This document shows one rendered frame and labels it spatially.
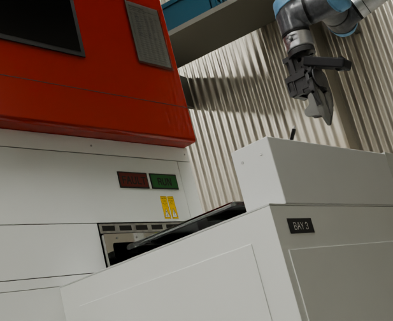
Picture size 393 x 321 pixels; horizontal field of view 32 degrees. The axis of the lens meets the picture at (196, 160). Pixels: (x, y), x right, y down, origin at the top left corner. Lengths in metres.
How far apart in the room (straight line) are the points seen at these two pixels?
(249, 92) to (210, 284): 3.12
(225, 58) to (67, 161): 2.82
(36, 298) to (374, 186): 0.84
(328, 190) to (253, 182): 0.20
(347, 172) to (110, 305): 0.61
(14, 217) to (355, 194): 0.79
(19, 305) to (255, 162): 0.62
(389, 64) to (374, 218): 2.53
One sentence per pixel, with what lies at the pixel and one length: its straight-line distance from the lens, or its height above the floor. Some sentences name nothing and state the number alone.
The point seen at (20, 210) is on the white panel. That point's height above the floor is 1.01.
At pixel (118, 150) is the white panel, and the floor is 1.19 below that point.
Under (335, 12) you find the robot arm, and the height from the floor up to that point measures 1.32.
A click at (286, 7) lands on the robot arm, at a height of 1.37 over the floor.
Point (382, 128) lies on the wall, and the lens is 4.06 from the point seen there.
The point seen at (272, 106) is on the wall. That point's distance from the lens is 4.33.
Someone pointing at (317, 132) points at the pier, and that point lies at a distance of 3.99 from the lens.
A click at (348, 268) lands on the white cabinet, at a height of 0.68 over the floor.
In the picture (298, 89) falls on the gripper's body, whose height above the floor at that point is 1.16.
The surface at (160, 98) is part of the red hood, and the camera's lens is 2.14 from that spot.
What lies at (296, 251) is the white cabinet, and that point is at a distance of 1.31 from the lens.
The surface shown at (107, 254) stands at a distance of 1.81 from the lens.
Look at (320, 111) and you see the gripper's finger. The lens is 1.75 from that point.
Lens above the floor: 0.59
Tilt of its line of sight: 15 degrees up
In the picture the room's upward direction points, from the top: 14 degrees counter-clockwise
